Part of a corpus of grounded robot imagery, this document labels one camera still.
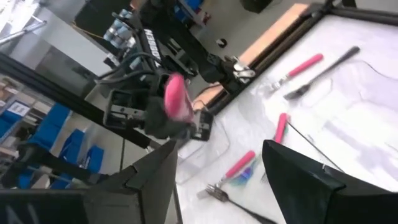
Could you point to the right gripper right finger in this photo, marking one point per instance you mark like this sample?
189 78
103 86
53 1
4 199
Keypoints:
301 193

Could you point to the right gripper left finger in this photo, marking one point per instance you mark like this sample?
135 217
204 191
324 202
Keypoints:
149 193

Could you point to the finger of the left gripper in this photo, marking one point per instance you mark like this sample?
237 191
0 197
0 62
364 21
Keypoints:
185 130
155 119

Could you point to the teal iridescent fork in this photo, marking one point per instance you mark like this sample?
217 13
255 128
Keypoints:
245 175

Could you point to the black fork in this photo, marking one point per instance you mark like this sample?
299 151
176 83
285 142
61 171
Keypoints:
222 194
329 68

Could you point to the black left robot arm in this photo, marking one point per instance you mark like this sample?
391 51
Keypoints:
152 46

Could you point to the clear plastic bin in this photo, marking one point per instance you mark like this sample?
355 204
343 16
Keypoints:
202 155
373 102

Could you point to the blue storage bin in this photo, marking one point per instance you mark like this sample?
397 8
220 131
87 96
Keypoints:
73 144
93 158
51 124

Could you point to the gray metal cabinet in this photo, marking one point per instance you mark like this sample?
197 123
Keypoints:
71 40

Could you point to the silver metal bracket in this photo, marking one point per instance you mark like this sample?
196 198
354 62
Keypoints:
244 73

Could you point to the black metal table frame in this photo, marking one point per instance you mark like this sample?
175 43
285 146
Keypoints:
280 51

